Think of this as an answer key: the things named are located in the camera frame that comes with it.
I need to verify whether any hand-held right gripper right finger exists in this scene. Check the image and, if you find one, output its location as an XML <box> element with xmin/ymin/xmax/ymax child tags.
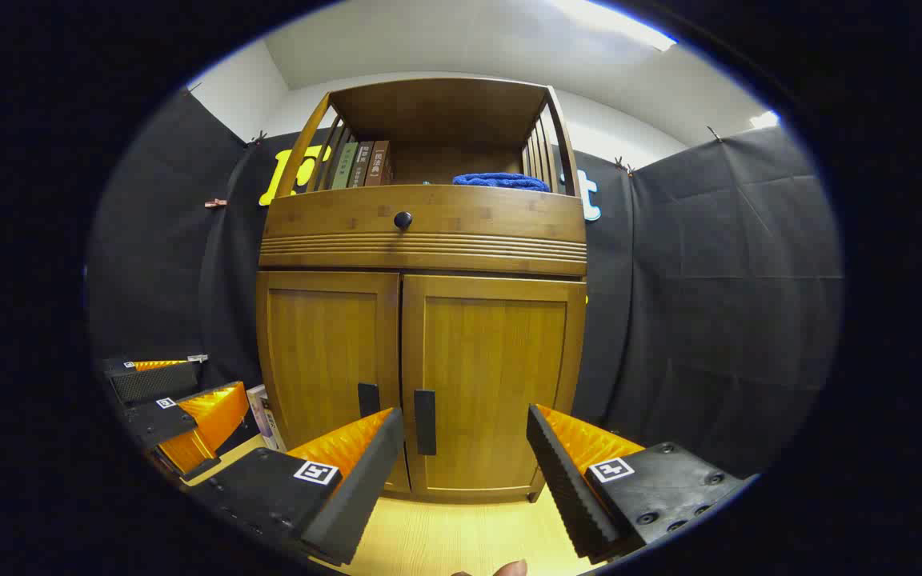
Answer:
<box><xmin>527</xmin><ymin>403</ymin><xmax>750</xmax><ymax>562</ymax></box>

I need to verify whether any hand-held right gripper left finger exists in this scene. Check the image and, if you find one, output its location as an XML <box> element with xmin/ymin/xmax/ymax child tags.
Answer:
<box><xmin>189</xmin><ymin>406</ymin><xmax>406</xmax><ymax>567</ymax></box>

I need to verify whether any wooden shoe cabinet door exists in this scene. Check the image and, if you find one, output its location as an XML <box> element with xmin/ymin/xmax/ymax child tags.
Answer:
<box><xmin>257</xmin><ymin>270</ymin><xmax>411</xmax><ymax>494</ymax></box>
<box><xmin>401</xmin><ymin>274</ymin><xmax>587</xmax><ymax>503</ymax></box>

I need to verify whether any wooden double-door shoe cabinet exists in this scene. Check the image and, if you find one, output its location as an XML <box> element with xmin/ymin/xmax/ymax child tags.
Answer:
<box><xmin>255</xmin><ymin>77</ymin><xmax>590</xmax><ymax>505</ymax></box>

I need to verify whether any wooden cabinet drawer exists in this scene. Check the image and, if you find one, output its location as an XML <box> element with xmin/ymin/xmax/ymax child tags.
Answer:
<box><xmin>261</xmin><ymin>186</ymin><xmax>587</xmax><ymax>277</ymax></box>

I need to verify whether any black backdrop cloth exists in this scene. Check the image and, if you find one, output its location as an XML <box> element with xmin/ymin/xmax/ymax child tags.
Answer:
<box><xmin>86</xmin><ymin>86</ymin><xmax>844</xmax><ymax>481</ymax></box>

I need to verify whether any grey book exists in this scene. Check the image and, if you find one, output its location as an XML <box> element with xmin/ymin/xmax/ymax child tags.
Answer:
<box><xmin>347</xmin><ymin>142</ymin><xmax>374</xmax><ymax>189</ymax></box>

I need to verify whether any blue folded towel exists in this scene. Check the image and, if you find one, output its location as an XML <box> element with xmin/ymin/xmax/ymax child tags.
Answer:
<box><xmin>452</xmin><ymin>173</ymin><xmax>551</xmax><ymax>193</ymax></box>

